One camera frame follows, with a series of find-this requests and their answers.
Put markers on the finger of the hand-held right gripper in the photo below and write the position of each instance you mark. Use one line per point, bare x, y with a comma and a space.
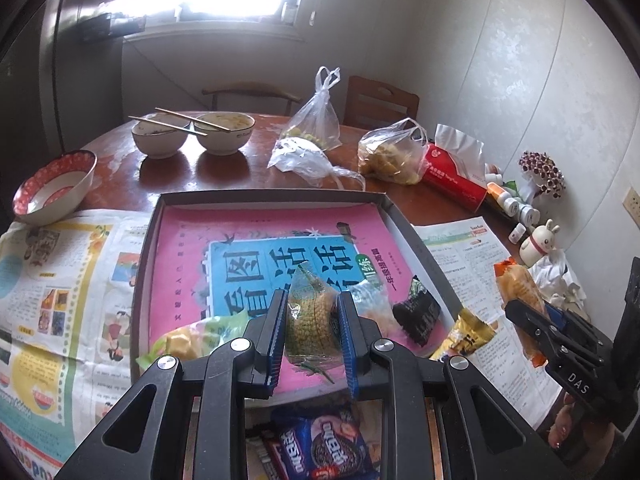
555, 313
530, 322

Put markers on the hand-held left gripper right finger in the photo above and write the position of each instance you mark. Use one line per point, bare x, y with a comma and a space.
347, 345

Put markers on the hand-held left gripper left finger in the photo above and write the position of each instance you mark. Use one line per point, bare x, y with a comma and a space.
277, 340

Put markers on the clear packet with green label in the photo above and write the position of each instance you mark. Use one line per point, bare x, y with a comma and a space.
310, 325

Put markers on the orange edged snack packet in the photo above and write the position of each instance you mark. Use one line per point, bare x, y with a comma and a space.
520, 285

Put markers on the clear plastic snack packet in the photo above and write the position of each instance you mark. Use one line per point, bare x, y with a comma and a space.
372, 312

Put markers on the gold foil snack packet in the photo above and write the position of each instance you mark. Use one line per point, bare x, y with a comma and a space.
462, 335

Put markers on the dark green seaweed packet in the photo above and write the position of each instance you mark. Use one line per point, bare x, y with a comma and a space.
417, 310

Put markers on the yellow green snack packet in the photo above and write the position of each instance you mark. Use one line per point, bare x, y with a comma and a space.
185, 340

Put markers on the blue cookie packet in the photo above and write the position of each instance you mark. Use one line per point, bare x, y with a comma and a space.
320, 445

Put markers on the dark shallow cardboard box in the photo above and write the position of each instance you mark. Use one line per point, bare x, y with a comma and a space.
275, 196

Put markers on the person's right hand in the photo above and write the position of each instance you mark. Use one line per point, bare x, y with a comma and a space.
564, 422

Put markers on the crumpled white tissue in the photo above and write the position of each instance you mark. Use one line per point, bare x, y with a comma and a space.
560, 280

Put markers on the white rabbit figurine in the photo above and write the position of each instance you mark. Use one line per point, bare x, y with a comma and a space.
537, 245

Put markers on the white text newspaper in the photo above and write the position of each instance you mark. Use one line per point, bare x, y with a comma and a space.
475, 260

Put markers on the row of small medicine bottles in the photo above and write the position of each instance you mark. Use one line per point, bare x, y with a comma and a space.
510, 205

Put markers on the pink and blue book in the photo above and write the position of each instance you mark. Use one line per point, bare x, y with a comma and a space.
200, 230

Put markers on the dried flower bunch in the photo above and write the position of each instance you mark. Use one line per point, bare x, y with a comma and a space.
542, 170

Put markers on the red tissue pack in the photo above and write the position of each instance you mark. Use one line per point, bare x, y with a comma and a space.
450, 175

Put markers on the crumpled clear plastic bag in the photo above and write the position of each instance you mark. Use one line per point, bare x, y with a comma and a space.
300, 160

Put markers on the plastic bag of yellow food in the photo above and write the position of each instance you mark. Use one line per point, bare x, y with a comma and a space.
390, 157

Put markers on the white ceramic bowl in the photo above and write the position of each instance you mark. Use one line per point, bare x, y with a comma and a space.
225, 137
157, 142

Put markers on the colourful newspaper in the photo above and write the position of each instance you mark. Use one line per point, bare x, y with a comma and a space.
60, 285

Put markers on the tall knotted clear plastic bag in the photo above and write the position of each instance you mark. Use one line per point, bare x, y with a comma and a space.
315, 115

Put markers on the wooden chopstick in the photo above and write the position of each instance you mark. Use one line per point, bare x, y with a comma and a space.
192, 119
167, 126

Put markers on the wooden chair with slotted back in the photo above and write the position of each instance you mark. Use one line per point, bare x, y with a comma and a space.
380, 100

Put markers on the curved back wooden chair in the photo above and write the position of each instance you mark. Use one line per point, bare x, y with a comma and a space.
250, 91

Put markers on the red patterned bowl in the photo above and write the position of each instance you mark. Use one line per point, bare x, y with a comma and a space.
55, 190

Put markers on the wall power socket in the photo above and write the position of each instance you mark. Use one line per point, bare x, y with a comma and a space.
632, 205

